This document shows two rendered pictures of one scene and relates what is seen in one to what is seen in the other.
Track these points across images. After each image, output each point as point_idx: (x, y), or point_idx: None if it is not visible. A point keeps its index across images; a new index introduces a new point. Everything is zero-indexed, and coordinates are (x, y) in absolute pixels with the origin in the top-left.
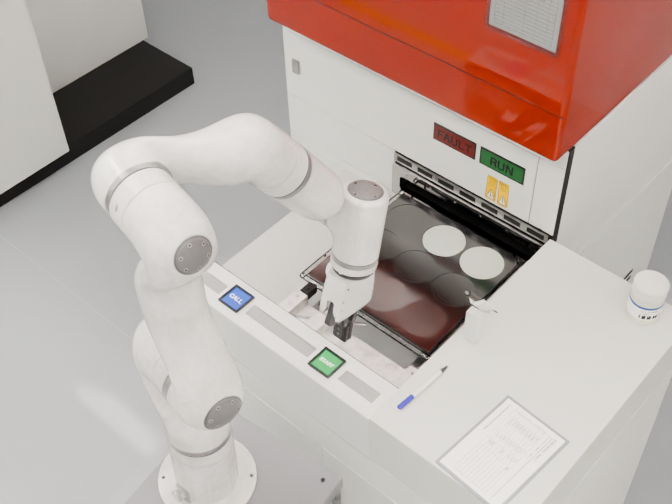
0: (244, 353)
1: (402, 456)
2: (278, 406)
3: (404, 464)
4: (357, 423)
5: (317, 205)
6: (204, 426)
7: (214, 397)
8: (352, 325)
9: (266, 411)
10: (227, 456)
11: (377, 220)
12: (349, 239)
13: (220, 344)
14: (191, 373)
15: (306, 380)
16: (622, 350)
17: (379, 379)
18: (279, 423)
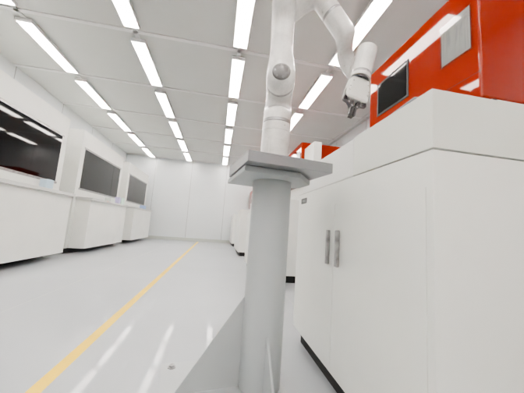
0: (316, 179)
1: (366, 142)
2: (323, 200)
3: (367, 148)
4: (349, 151)
5: (341, 19)
6: (272, 72)
7: (280, 61)
8: (355, 107)
9: (318, 212)
10: (281, 130)
11: (369, 47)
12: (356, 58)
13: (291, 54)
14: (276, 54)
15: (334, 155)
16: None
17: None
18: (321, 213)
